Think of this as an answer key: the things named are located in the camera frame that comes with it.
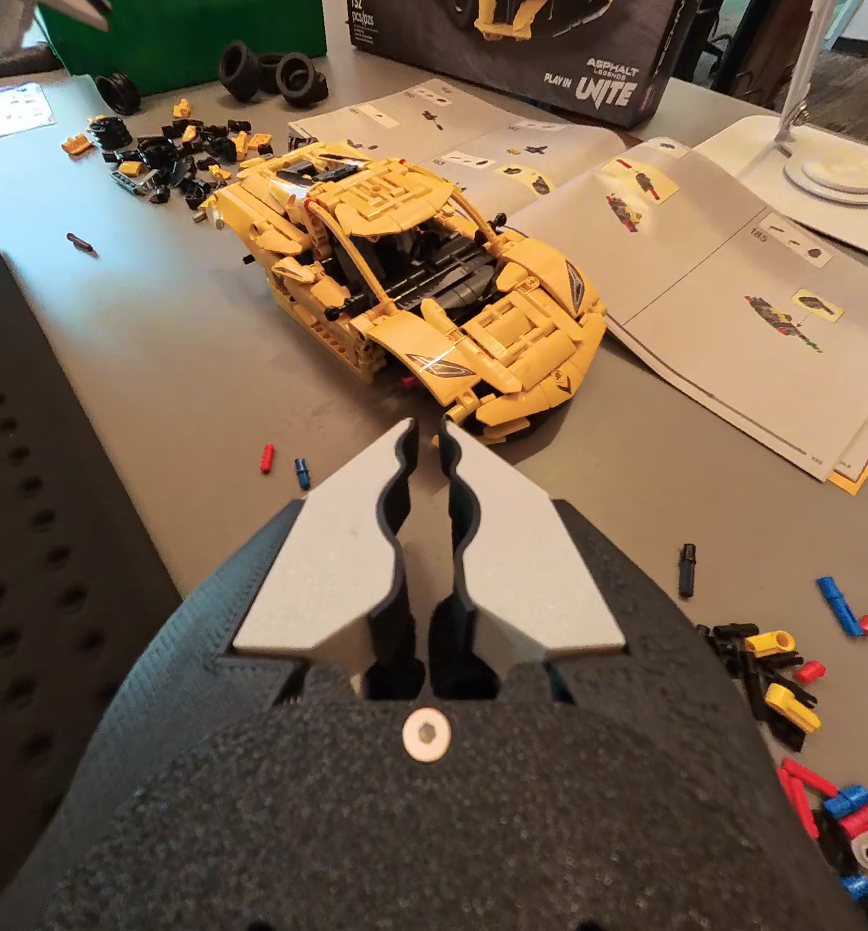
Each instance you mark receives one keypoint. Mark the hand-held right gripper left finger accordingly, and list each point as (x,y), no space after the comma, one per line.
(317,574)

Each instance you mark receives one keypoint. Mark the white document stand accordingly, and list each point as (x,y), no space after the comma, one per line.
(754,160)

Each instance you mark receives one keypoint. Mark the pile of red blue pins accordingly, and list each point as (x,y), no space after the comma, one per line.
(768,644)

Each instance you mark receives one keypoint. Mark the red connector pin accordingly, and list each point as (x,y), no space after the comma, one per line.
(267,458)

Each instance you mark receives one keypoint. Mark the building instruction booklet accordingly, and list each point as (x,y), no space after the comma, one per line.
(696,364)

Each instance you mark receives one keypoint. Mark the yellow toy brick car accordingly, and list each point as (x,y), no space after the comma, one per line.
(521,342)

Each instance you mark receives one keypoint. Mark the black rubber toy tire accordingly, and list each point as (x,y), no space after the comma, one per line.
(117,94)
(314,91)
(239,73)
(270,73)

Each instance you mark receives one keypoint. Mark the toy car set box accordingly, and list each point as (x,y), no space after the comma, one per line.
(419,65)

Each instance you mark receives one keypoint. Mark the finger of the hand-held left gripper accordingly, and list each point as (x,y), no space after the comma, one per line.
(77,9)

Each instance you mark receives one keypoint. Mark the grey desk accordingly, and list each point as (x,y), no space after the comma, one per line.
(150,349)

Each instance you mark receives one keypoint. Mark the pile of black yellow bricks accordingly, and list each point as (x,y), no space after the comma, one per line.
(157,153)

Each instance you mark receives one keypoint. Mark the short blue connector pin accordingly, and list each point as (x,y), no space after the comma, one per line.
(301,473)

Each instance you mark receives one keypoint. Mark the black connector pin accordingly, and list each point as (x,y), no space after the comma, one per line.
(687,571)

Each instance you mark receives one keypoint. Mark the green plastic bin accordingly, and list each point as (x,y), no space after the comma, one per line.
(187,36)

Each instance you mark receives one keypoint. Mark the small dark pin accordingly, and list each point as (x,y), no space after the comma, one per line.
(82,244)

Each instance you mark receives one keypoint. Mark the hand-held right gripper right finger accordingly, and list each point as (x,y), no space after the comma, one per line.
(543,574)

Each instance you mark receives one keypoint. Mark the long blue axle pin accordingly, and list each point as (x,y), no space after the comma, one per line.
(838,605)

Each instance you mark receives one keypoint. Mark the sticker sheet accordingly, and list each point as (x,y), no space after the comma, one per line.
(8,113)

